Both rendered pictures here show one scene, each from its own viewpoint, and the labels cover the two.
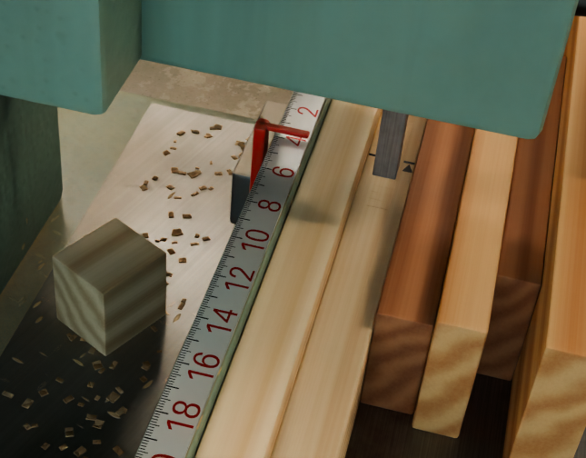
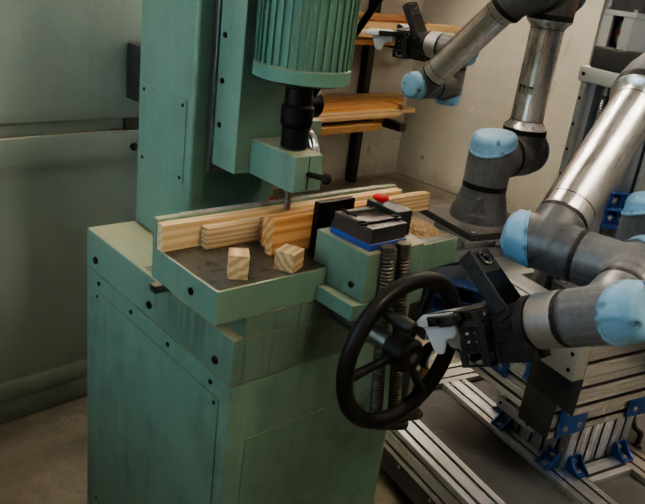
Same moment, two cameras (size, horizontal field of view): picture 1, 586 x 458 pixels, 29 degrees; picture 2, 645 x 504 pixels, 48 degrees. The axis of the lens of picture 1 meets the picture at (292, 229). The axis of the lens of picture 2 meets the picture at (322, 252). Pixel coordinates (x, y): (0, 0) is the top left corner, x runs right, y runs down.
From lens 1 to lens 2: 112 cm
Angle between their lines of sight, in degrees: 37
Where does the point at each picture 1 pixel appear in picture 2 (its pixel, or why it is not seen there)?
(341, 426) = (238, 223)
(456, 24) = (282, 169)
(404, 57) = (276, 174)
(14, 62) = (225, 163)
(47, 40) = (229, 159)
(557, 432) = (270, 236)
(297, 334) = (243, 213)
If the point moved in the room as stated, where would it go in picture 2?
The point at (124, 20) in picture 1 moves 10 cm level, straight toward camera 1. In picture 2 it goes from (242, 161) to (211, 170)
